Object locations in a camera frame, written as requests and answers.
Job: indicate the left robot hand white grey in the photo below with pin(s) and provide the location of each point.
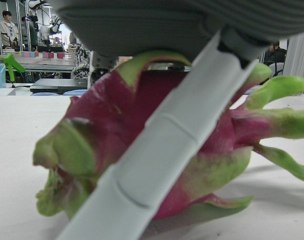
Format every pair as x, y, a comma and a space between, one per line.
167, 25

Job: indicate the magenta dragon fruit green scales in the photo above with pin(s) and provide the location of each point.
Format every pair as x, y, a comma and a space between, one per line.
112, 112

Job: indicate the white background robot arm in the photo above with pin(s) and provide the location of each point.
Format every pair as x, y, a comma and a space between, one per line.
54, 25

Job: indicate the red cup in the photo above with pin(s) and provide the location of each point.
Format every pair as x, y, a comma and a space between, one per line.
61, 55

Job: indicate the person in dark clothes seated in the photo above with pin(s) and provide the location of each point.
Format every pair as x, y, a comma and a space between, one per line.
275, 53

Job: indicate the pink cup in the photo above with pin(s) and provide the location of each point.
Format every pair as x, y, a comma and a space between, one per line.
45, 55
51, 55

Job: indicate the black laptop closed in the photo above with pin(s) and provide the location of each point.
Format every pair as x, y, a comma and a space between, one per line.
57, 85

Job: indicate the white curtain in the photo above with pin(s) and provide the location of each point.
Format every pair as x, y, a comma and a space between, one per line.
298, 57

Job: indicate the person in beige jacket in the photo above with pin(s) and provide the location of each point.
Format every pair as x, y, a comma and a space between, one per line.
8, 30

